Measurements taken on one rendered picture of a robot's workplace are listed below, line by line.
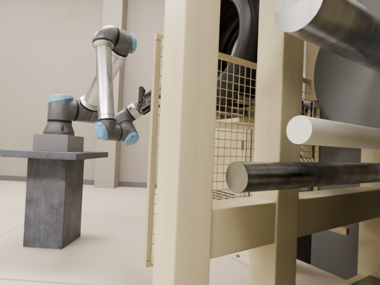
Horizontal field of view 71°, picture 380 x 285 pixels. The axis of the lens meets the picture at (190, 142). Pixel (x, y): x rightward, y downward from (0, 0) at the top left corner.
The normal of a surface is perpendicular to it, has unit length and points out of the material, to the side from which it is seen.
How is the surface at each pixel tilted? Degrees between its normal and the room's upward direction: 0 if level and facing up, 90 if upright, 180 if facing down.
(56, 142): 90
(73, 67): 90
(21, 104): 90
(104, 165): 90
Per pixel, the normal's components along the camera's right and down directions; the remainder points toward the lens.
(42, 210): -0.05, -0.02
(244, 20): -0.71, -0.06
